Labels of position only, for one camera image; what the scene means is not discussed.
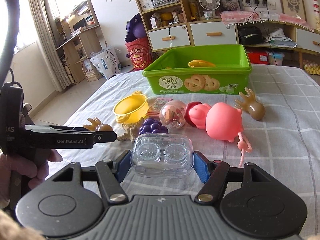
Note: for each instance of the pink card box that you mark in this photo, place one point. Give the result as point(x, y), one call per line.
point(156, 106)

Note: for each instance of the red cardboard box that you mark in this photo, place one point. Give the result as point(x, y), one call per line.
point(257, 56)

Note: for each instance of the wooden shelf cabinet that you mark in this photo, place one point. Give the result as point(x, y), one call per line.
point(166, 23)

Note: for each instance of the white paper shopping bag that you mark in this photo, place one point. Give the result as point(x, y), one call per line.
point(106, 62)

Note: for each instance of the beige starfish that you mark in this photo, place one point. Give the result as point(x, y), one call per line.
point(131, 131)

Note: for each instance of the grey checked cloth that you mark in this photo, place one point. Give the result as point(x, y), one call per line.
point(285, 142)

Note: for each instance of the black bag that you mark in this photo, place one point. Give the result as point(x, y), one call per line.
point(250, 35)

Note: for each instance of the long wooden tv cabinet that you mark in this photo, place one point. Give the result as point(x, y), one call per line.
point(305, 54)

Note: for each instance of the purple toy grapes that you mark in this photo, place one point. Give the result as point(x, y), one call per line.
point(153, 126)

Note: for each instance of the clear contact lens case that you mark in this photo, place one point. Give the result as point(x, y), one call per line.
point(168, 156)

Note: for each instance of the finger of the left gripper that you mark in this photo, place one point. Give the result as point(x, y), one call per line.
point(65, 137)

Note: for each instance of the pink lace cloth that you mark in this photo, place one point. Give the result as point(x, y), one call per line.
point(243, 17)

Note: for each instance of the brown antler toy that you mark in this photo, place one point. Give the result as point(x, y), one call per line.
point(250, 104)
point(97, 125)

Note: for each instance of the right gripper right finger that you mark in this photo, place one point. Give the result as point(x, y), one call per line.
point(214, 176)

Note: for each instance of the orange toy pumpkin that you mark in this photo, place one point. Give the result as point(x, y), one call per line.
point(200, 63)

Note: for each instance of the pink pig toy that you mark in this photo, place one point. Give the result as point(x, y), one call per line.
point(221, 122)

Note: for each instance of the yellow egg tray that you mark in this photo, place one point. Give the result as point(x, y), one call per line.
point(311, 67)

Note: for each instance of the framed cartoon girl picture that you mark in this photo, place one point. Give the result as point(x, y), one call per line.
point(294, 8)

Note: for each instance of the clear pink capsule ball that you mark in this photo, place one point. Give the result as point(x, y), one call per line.
point(172, 114)

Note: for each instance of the yellow toy pot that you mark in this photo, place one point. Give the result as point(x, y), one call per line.
point(131, 108)

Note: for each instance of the green plastic cookie box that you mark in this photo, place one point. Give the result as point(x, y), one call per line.
point(171, 74)

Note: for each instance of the white table fan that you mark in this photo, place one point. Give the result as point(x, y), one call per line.
point(209, 7)

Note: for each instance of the person's left hand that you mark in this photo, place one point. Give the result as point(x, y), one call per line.
point(24, 167)

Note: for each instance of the wooden desk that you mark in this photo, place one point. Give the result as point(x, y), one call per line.
point(82, 37)

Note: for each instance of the red snack bucket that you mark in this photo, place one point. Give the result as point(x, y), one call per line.
point(139, 51)

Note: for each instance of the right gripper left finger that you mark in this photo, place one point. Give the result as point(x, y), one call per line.
point(110, 174)

